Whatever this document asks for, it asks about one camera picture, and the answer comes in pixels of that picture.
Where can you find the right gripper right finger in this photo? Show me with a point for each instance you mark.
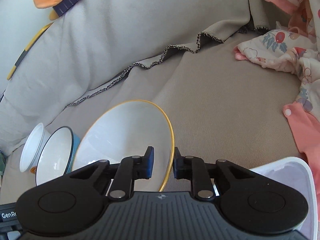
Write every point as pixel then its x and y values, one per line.
pixel 208 180

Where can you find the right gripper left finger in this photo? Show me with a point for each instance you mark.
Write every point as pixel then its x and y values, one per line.
pixel 117 181

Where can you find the white bowl yellow rim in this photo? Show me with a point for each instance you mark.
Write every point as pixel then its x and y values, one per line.
pixel 129 129

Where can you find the white paper bowl orange sticker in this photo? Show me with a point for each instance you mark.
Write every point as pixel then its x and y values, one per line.
pixel 33 148

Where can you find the blue ceramic bowl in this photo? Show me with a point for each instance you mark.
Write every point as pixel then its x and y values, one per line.
pixel 57 156

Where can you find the red white foil tray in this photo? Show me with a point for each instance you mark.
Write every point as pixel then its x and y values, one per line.
pixel 295 172

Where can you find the green floral cloth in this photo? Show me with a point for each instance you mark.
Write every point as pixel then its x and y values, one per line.
pixel 3 160

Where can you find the beige sofa cover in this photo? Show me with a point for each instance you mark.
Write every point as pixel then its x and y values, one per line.
pixel 177 54

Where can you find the yellow black stick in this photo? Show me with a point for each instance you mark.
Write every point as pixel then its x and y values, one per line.
pixel 26 50

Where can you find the pink floral baby clothes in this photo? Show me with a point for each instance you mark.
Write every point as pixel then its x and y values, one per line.
pixel 294 49

